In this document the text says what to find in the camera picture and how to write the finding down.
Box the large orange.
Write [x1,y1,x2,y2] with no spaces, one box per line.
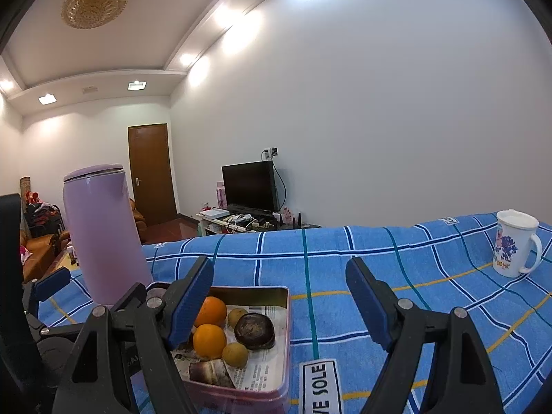
[193,323,226,360]

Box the tan striped small fruit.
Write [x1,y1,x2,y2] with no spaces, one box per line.
[222,342,249,368]

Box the small yellow-green fruit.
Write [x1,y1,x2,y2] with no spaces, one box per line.
[227,307,248,328]

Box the dark brown wrinkled fruit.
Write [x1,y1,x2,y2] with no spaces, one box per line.
[234,313,275,351]

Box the purple cylindrical kettle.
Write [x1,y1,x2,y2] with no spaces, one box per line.
[63,165,152,306]

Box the blue plaid cloth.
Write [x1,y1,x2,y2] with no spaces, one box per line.
[36,211,552,414]

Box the white tv stand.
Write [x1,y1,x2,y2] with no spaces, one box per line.
[194,208,320,236]

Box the pink metal tin tray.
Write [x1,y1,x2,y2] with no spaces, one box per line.
[171,286,291,413]

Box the white printed mug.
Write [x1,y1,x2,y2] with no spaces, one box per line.
[493,209,544,278]

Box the pink box beside television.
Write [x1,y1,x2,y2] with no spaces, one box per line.
[216,181,227,209]

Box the brown wooden door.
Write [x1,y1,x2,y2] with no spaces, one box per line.
[128,124,177,225]

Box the black television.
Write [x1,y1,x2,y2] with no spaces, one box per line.
[222,161,278,212]

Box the gold ceiling lamp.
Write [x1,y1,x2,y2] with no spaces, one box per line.
[61,0,128,30]

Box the wall power outlet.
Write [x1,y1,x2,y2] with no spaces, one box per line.
[261,147,278,161]

